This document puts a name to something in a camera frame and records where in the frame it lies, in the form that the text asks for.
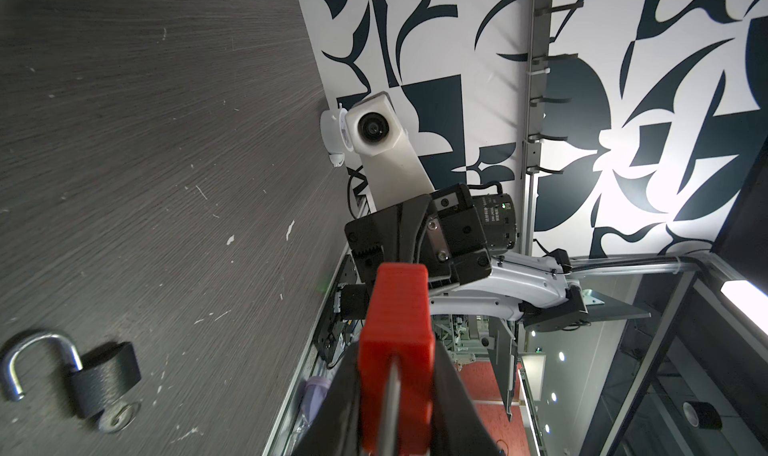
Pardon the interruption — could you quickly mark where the purple hourglass timer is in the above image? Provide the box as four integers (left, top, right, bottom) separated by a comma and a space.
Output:
300, 376, 331, 425

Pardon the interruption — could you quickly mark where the black padlock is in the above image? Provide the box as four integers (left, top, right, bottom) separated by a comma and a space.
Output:
1, 330, 142, 434

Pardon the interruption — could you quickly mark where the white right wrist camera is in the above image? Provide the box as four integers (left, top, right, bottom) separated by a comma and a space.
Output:
345, 92, 434, 210

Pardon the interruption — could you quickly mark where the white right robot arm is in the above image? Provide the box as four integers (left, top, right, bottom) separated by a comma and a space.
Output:
345, 184, 650, 332

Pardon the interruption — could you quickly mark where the red padlock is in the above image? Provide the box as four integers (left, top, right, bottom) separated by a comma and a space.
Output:
357, 263, 436, 455

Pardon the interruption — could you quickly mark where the black wall hook rail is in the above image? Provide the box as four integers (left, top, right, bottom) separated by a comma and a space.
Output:
518, 0, 583, 255

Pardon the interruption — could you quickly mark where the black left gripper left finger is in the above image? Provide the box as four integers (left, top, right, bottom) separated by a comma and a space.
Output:
292, 343, 361, 456

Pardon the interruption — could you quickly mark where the white alarm clock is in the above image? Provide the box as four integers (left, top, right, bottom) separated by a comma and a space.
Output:
320, 106, 353, 168

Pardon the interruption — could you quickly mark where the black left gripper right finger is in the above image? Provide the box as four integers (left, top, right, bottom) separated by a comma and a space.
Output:
430, 343, 501, 456

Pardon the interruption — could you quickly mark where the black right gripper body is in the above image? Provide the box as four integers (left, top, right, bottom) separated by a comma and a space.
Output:
344, 184, 491, 288

